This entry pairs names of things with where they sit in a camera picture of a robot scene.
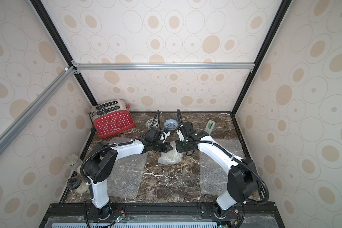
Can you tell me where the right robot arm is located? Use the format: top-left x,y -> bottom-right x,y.
176,122 -> 269,211

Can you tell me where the horizontal aluminium rail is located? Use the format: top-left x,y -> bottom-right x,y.
75,62 -> 255,70

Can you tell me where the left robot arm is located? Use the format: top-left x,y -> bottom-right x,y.
80,128 -> 173,209

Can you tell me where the black right frame post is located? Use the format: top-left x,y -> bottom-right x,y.
231,0 -> 292,116

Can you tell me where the blue white patterned bowl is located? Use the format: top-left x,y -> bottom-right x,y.
163,118 -> 179,131

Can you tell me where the black left frame post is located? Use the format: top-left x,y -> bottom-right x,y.
30,0 -> 97,106

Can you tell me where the red silver toaster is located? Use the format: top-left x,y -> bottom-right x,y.
90,99 -> 135,139

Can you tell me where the black frame post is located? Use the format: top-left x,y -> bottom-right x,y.
30,0 -> 97,106
231,0 -> 292,116

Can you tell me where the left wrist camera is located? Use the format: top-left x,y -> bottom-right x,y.
160,129 -> 171,142

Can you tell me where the left diagonal aluminium rail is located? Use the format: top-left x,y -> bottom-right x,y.
0,66 -> 75,156

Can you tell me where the black lid glass jar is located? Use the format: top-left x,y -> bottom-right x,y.
66,176 -> 88,194

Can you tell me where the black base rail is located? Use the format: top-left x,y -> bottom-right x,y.
40,202 -> 284,228

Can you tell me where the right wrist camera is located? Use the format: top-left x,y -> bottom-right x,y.
176,130 -> 184,142

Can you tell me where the black white patterned bowl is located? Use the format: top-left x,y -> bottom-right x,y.
146,118 -> 160,129

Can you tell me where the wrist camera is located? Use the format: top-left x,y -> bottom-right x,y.
176,130 -> 184,142
160,129 -> 171,142

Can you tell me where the bubble wrap sheet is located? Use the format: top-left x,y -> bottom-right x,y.
107,154 -> 148,202
158,141 -> 183,165
199,138 -> 245,197

